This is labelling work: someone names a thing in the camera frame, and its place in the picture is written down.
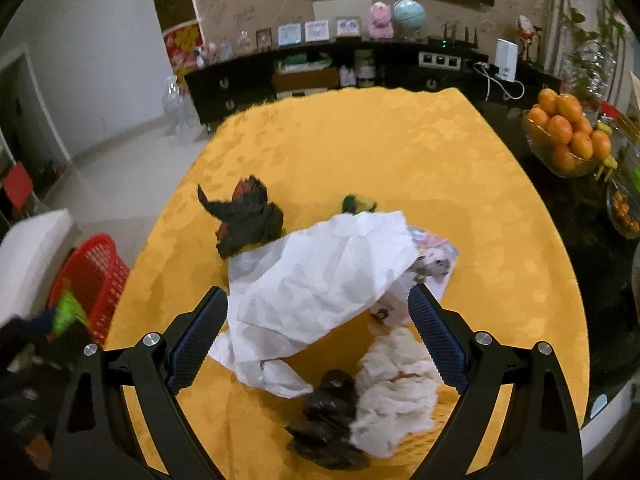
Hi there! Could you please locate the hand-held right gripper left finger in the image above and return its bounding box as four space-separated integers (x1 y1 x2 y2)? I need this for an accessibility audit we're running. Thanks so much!
50 286 230 480

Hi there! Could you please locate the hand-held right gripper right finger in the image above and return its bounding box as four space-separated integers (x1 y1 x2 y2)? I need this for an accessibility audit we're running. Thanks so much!
407 282 586 480

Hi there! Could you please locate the white cloth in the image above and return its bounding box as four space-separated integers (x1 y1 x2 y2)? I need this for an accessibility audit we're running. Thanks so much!
348 327 441 458

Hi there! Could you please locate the red plastic basket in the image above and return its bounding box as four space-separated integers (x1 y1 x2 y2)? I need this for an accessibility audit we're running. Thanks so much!
48 234 132 346

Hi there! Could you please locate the white paper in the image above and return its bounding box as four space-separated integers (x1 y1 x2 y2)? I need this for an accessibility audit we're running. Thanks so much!
207 210 418 400

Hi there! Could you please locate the shiny black plastic bag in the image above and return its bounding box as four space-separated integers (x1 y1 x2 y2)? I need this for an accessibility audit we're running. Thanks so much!
284 369 372 471

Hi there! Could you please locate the green and yellow sponge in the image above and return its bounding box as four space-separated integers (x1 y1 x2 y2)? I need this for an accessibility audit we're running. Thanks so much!
341 194 379 216

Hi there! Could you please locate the white chair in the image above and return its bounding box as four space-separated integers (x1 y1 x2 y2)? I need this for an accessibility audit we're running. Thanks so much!
0 208 81 318

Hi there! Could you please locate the yellow patterned tablecloth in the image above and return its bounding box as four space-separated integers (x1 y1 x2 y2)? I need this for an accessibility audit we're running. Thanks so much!
102 86 591 480

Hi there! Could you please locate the glass fruit bowl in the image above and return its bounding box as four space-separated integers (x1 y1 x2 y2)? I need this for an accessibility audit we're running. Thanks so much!
522 110 613 178

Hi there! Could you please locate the small glass bowl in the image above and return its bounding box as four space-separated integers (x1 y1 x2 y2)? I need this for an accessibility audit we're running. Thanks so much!
606 180 640 240

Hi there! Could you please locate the large clear plastic bottle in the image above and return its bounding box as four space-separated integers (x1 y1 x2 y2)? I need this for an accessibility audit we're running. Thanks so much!
162 75 201 136

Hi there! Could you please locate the red chair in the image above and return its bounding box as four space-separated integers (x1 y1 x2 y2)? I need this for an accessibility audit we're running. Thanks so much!
0 162 36 221

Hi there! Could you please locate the black television cabinet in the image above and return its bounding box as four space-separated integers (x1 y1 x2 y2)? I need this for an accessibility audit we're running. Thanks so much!
184 40 563 128

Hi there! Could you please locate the pile of oranges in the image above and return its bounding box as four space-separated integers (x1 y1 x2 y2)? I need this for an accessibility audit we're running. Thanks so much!
526 88 613 171

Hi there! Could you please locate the brown box in cabinet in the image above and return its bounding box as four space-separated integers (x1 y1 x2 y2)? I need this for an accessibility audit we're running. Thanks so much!
272 67 341 98

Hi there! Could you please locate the white socket panel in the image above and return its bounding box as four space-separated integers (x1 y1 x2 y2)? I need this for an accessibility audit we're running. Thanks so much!
419 51 462 69

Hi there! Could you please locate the glass jar in cabinet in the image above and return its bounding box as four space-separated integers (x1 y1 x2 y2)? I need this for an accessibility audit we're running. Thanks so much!
355 50 377 81

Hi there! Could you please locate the white upright device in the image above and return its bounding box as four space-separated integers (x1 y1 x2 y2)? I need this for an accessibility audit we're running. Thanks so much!
495 38 519 82

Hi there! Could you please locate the red and gold poster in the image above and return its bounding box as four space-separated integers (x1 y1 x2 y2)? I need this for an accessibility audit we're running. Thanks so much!
162 19 203 81

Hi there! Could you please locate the black router with antennas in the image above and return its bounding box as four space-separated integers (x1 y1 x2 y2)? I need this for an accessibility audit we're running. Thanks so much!
427 22 478 47

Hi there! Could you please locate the glass flower vase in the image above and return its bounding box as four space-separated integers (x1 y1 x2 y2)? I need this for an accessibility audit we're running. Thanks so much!
570 42 616 111

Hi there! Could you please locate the red and white figurine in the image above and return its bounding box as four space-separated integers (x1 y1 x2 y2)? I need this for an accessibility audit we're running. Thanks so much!
516 15 538 61

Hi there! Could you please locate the pink plush toy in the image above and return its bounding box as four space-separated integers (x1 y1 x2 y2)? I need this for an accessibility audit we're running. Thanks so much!
369 2 396 39

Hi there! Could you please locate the pale blue globe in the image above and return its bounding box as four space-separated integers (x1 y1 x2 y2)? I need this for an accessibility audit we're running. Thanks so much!
392 0 427 41

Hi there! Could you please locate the white rectangular panel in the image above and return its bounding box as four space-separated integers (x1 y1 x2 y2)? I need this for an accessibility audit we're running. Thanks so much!
312 0 373 28

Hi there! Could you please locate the white cable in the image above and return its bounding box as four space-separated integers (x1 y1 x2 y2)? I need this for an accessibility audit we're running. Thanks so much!
472 61 526 102

